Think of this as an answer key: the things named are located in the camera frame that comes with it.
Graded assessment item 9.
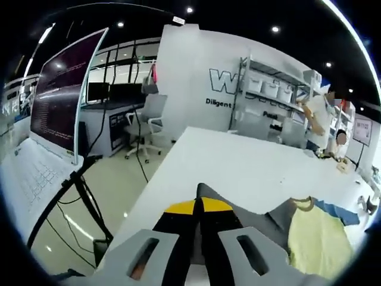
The black curved holder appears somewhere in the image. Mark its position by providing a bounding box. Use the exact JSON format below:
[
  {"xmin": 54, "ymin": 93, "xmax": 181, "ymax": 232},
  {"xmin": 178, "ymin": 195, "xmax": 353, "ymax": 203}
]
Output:
[{"xmin": 366, "ymin": 194, "xmax": 380, "ymax": 214}]

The grey metal shelf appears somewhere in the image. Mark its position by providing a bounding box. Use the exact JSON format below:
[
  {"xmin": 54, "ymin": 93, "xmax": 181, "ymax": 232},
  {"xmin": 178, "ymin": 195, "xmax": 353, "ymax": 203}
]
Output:
[{"xmin": 228, "ymin": 54, "xmax": 317, "ymax": 144}]

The white laptop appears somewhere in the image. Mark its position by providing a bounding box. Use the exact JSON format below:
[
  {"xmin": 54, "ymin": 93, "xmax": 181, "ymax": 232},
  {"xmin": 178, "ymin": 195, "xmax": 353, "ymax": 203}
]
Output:
[{"xmin": 0, "ymin": 27, "xmax": 110, "ymax": 216}]

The dark office desk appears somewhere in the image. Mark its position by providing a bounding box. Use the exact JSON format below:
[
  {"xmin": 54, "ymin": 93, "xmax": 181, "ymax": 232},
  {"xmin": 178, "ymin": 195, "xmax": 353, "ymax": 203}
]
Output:
[{"xmin": 79, "ymin": 100, "xmax": 147, "ymax": 158}]

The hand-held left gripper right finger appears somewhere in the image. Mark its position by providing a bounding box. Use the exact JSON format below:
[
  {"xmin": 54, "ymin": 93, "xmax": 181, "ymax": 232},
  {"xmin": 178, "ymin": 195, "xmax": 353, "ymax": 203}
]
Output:
[{"xmin": 199, "ymin": 196, "xmax": 292, "ymax": 286}]

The black monitor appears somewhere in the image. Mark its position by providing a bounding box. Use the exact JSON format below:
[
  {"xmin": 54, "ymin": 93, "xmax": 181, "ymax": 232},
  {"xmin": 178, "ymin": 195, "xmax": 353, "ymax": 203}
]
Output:
[
  {"xmin": 110, "ymin": 83, "xmax": 144, "ymax": 102},
  {"xmin": 87, "ymin": 82, "xmax": 111, "ymax": 104}
]

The multicolour garment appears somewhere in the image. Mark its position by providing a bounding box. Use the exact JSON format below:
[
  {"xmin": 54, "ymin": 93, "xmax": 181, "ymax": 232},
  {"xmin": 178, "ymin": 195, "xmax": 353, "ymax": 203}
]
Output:
[{"xmin": 195, "ymin": 182, "xmax": 361, "ymax": 276}]

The white office chair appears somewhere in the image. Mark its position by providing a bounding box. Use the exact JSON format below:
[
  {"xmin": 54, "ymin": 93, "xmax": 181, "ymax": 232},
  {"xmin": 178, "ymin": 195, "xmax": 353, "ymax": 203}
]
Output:
[{"xmin": 123, "ymin": 93, "xmax": 168, "ymax": 164}]

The grey hanging bag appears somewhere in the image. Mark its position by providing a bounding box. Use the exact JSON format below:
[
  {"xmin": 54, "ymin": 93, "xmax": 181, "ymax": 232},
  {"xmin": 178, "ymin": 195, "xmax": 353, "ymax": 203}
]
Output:
[{"xmin": 141, "ymin": 76, "xmax": 159, "ymax": 94}]

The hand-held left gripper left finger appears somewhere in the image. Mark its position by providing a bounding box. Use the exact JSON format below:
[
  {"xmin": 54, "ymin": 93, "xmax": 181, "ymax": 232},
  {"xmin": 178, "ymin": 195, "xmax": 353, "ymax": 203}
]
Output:
[{"xmin": 102, "ymin": 200, "xmax": 197, "ymax": 286}]

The pink sign board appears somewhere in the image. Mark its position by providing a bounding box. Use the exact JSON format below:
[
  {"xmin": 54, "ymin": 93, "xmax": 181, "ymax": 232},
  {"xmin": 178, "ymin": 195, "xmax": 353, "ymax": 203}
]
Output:
[{"xmin": 352, "ymin": 117, "xmax": 373, "ymax": 147}]

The wooden tray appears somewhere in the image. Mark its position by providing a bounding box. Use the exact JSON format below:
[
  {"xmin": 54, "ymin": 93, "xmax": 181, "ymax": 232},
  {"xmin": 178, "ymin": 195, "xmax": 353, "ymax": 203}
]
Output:
[{"xmin": 336, "ymin": 158, "xmax": 351, "ymax": 173}]

